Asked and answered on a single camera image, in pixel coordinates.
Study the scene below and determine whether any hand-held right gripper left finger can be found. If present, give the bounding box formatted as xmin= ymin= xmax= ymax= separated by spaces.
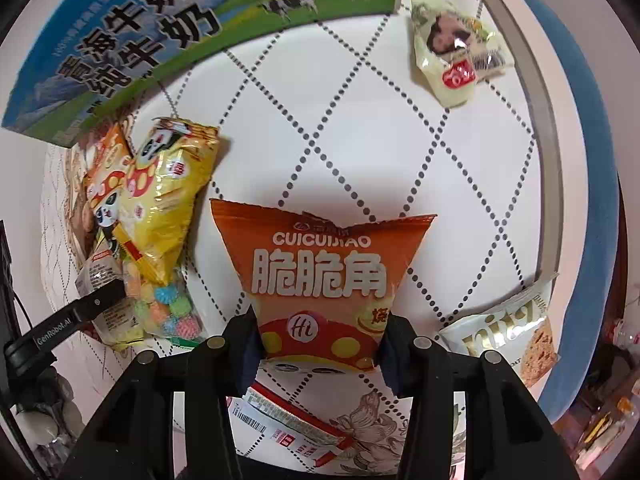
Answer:
xmin=72 ymin=305 xmax=264 ymax=480

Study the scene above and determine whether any pale green snack packet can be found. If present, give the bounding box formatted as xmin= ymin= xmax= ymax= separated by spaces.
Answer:
xmin=410 ymin=0 xmax=516 ymax=109

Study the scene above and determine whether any colourful candy bag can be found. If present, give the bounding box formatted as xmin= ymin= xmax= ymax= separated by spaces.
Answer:
xmin=77 ymin=252 xmax=205 ymax=352

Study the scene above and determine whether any grey rounded thing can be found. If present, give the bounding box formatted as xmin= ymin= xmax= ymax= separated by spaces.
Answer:
xmin=14 ymin=372 xmax=87 ymax=448

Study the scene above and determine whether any orange panda snack packet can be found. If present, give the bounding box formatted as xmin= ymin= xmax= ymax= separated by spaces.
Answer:
xmin=210 ymin=199 xmax=438 ymax=373

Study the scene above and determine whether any white tissue pack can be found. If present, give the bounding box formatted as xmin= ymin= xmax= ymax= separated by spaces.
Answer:
xmin=440 ymin=272 xmax=561 ymax=389

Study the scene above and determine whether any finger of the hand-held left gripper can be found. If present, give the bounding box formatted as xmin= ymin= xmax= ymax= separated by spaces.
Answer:
xmin=4 ymin=279 xmax=127 ymax=377

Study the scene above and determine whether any red and white packet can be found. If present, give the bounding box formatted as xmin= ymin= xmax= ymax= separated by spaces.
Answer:
xmin=227 ymin=381 xmax=354 ymax=467

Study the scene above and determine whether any blue bed sheet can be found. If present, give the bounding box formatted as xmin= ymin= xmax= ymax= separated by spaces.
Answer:
xmin=492 ymin=0 xmax=622 ymax=423

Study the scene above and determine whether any yellow panda snack packet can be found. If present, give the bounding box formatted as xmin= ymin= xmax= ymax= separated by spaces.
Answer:
xmin=124 ymin=117 xmax=221 ymax=287

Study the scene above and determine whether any white quilted blanket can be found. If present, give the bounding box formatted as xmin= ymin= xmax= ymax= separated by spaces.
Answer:
xmin=40 ymin=0 xmax=563 ymax=466

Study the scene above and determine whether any printed cardboard box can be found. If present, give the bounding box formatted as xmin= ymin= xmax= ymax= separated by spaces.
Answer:
xmin=0 ymin=0 xmax=404 ymax=149

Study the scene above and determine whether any small orange panda packet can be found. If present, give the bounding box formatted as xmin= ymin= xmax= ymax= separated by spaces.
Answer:
xmin=82 ymin=125 xmax=135 ymax=243

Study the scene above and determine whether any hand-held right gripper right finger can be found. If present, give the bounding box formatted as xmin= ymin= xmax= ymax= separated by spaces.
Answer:
xmin=377 ymin=314 xmax=583 ymax=480

